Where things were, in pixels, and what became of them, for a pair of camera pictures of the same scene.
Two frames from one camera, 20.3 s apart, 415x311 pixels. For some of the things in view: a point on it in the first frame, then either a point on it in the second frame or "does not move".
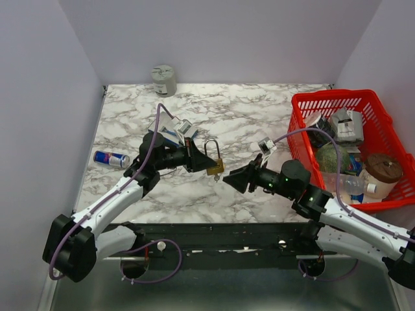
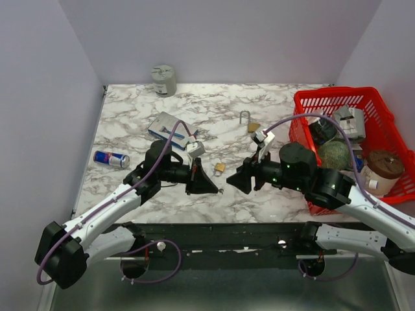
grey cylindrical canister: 164,80 does not move
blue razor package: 166,127 does not move
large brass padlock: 219,168 → 252,127
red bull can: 113,159 does not move
